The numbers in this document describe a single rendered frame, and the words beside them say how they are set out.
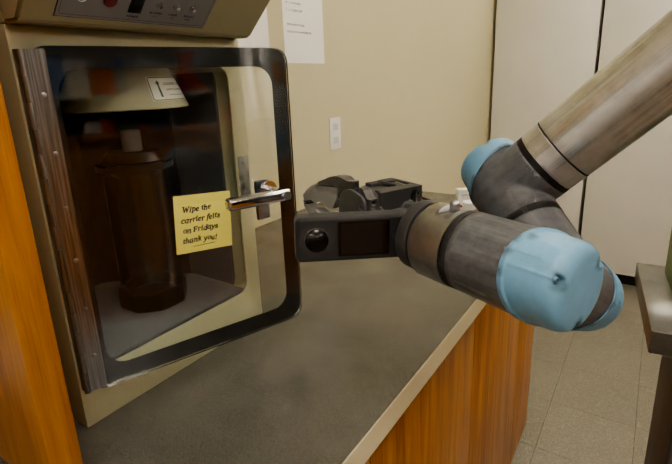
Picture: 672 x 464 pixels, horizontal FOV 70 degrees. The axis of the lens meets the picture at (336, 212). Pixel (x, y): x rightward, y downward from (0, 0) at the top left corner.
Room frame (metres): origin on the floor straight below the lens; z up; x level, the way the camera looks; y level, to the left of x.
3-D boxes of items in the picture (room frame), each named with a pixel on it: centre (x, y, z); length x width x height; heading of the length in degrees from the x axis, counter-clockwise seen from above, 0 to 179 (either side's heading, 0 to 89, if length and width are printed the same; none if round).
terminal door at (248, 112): (0.59, 0.18, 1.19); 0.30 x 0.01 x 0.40; 127
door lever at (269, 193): (0.61, 0.11, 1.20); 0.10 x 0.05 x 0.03; 127
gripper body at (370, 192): (0.50, -0.06, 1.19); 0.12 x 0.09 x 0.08; 35
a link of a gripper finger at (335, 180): (0.54, -0.01, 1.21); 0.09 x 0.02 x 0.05; 35
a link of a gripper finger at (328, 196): (0.59, 0.00, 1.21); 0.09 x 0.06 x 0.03; 35
